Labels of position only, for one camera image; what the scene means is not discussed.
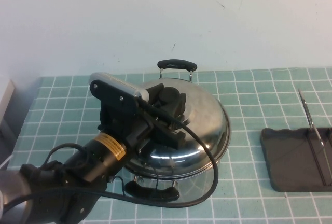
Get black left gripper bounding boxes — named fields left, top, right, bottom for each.
left=98, top=83, right=188, bottom=157

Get stainless steel lid black knob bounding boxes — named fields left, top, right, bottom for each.
left=124, top=77, right=231, bottom=179

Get dark grey lid rack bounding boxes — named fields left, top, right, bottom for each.
left=260, top=88, right=332, bottom=193

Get teal checked tablecloth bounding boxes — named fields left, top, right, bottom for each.
left=0, top=68, right=332, bottom=224

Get beige grey cabinet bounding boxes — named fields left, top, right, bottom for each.
left=0, top=78, right=22, bottom=173

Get silver wrist camera black mount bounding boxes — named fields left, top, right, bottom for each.
left=88, top=72, right=150, bottom=112

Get thick black camera cable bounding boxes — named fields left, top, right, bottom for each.
left=0, top=99, right=219, bottom=209

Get stainless steel pot black handles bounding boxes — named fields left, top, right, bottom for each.
left=123, top=59, right=224, bottom=205

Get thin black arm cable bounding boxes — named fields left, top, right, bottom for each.
left=43, top=142, right=89, bottom=167

